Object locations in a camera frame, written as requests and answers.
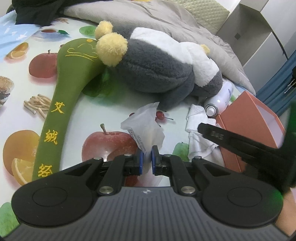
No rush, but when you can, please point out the grey white penguin plush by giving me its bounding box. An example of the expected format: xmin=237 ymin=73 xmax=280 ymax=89
xmin=94 ymin=21 xmax=223 ymax=110

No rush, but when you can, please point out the black clothing pile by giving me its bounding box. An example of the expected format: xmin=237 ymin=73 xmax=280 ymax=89
xmin=11 ymin=0 xmax=98 ymax=27

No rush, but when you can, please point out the grey quilt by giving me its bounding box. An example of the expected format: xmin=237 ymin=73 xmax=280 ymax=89
xmin=63 ymin=1 xmax=256 ymax=94

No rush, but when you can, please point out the white textured cloth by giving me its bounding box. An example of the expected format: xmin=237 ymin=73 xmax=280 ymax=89
xmin=185 ymin=103 xmax=220 ymax=163

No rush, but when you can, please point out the blue curtain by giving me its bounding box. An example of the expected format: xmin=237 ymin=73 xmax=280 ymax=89
xmin=256 ymin=52 xmax=296 ymax=116

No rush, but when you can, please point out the white shelf cabinet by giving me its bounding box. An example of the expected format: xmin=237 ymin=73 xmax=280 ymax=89
xmin=217 ymin=1 xmax=295 ymax=91

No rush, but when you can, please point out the clear packet with beige pad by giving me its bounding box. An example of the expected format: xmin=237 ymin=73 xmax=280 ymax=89
xmin=120 ymin=101 xmax=166 ymax=156

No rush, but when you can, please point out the pink cardboard box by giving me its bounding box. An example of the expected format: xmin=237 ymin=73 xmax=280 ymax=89
xmin=215 ymin=90 xmax=287 ymax=174

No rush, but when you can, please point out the fruit print sheet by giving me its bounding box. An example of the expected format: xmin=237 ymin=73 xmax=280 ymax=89
xmin=0 ymin=14 xmax=243 ymax=232

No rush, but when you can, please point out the cream quilted pillow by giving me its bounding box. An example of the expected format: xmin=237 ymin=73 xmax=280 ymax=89
xmin=173 ymin=0 xmax=230 ymax=34

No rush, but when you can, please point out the green embroidered massage stick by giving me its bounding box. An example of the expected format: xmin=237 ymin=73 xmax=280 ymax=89
xmin=32 ymin=38 xmax=104 ymax=181

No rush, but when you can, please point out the blue tree print bedsheet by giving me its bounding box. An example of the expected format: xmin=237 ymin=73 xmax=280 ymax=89
xmin=0 ymin=11 xmax=41 ymax=61

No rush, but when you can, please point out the white spray bottle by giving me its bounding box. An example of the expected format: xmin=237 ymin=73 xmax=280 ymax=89
xmin=204 ymin=80 xmax=233 ymax=118

